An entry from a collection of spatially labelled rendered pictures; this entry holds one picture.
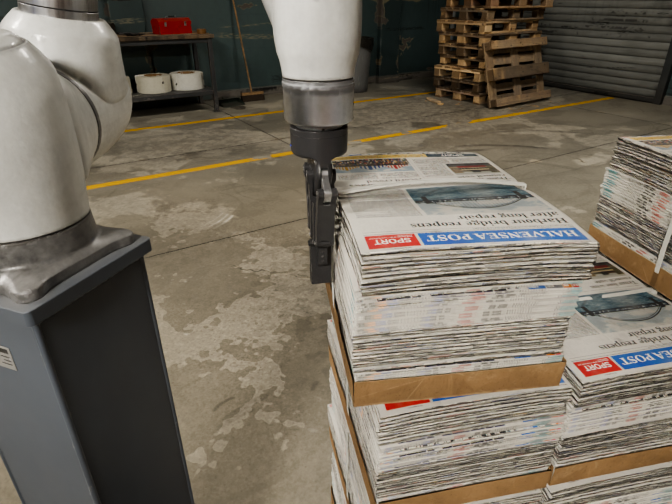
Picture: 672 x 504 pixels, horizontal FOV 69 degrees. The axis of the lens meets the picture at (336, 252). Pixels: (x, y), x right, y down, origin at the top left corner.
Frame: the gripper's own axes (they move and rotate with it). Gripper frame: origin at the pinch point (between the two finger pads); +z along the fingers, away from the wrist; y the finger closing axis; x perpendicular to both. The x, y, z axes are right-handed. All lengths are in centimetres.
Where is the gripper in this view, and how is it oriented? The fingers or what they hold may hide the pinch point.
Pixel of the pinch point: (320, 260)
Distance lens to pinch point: 73.0
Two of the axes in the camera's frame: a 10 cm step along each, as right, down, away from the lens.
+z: 0.0, 8.9, 4.6
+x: -9.8, 0.9, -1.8
